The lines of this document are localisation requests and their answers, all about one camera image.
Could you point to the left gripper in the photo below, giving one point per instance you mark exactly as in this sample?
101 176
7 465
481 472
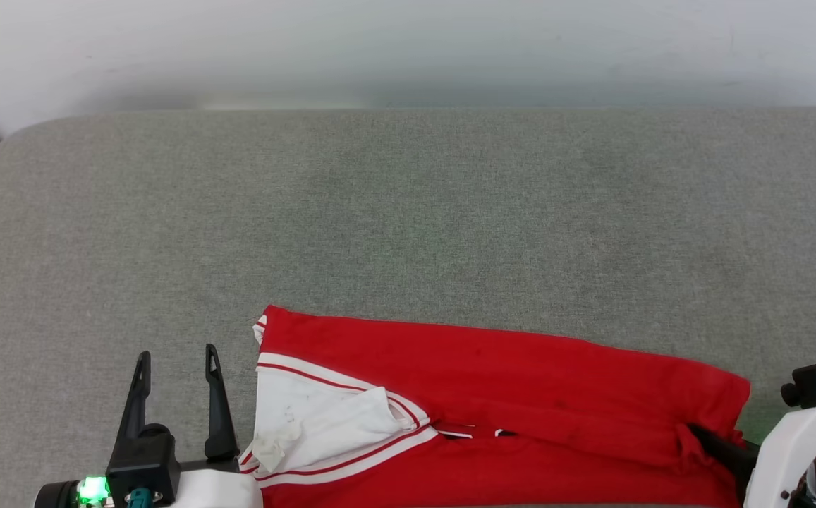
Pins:
62 495

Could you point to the red and white Bulls jersey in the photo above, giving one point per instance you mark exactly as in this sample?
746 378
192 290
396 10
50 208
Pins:
520 381

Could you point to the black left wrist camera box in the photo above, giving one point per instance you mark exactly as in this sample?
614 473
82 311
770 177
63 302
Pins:
143 462

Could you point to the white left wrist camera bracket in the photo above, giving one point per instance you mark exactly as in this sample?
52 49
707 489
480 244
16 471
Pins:
217 492

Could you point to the teal left camera connector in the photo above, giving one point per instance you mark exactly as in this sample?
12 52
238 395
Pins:
139 499

